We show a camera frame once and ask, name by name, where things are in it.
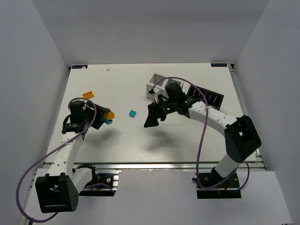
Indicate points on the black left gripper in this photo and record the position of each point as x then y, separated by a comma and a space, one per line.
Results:
99, 115

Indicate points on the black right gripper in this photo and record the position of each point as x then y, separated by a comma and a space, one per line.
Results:
158, 112

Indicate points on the orange rounded lego brick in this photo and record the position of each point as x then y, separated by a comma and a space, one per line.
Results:
109, 115

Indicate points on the cyan lego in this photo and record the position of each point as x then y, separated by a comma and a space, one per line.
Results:
106, 121

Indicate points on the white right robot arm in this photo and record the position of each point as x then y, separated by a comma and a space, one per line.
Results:
241, 136

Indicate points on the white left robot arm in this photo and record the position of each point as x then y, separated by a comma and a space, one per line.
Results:
59, 189

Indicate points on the orange rectangular lego brick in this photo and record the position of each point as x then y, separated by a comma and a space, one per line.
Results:
88, 95

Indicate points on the cyan square lego brick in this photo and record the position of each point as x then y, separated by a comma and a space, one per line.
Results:
132, 113

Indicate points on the white two-compartment container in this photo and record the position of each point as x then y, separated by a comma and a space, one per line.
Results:
160, 81

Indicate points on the blue left corner sticker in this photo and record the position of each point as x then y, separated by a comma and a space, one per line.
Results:
79, 67

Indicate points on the blue corner sticker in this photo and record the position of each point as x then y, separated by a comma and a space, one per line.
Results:
79, 67
218, 64

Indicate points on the black two-compartment container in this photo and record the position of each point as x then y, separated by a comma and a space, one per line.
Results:
214, 99

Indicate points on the blue right corner sticker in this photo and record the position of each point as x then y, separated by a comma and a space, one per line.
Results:
218, 64

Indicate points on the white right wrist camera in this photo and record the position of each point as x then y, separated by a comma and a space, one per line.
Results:
155, 92

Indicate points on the aluminium front rail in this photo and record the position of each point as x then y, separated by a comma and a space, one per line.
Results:
146, 166

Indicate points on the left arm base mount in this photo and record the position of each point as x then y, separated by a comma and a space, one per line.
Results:
101, 183

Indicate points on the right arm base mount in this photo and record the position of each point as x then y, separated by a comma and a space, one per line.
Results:
227, 190

